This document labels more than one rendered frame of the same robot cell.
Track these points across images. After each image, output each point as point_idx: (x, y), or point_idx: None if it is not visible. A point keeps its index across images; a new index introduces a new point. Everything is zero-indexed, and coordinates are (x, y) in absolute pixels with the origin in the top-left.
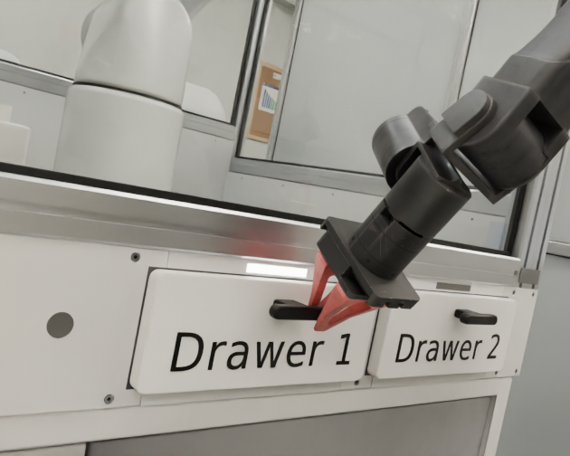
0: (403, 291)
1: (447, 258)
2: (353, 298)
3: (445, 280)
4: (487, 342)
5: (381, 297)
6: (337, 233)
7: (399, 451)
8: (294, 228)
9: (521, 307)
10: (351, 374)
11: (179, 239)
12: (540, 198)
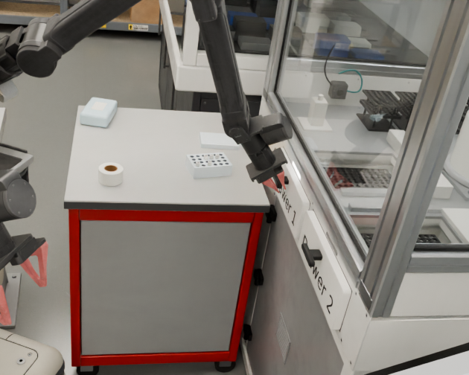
0: (251, 172)
1: (330, 220)
2: None
3: (329, 234)
4: (327, 295)
5: (246, 167)
6: (272, 151)
7: (313, 315)
8: (299, 156)
9: (358, 313)
10: (293, 232)
11: (286, 141)
12: (379, 236)
